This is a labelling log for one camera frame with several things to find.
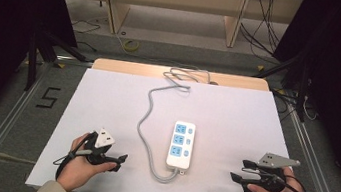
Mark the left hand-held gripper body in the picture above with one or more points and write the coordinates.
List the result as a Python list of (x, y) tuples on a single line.
[(99, 151)]

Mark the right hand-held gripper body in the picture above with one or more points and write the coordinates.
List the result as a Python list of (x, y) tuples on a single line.
[(270, 177)]

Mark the person's left hand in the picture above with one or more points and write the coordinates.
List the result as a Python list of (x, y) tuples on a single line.
[(81, 167)]

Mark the white board table cover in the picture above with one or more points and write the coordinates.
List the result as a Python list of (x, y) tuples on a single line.
[(229, 117)]

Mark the white power strip blue sockets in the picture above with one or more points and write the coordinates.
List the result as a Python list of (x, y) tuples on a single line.
[(180, 149)]

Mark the light wooden table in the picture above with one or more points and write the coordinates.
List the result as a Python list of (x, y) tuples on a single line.
[(234, 80)]

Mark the black tripod stand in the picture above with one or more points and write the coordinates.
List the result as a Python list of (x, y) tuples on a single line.
[(296, 73), (41, 51)]

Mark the yellow tape roll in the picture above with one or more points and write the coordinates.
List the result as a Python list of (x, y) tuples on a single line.
[(131, 45)]

